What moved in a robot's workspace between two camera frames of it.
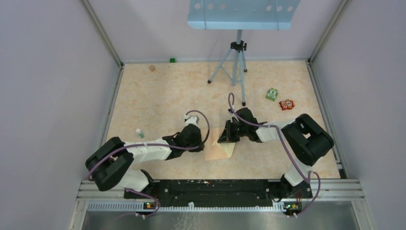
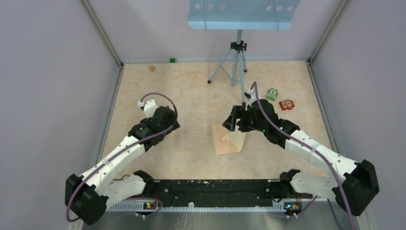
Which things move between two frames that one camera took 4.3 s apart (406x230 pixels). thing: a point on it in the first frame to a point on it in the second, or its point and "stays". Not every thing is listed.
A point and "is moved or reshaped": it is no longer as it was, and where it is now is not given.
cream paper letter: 228,147 is moved or reshaped
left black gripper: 200,143 to 172,122
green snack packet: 272,94 stays
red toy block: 287,104 stays
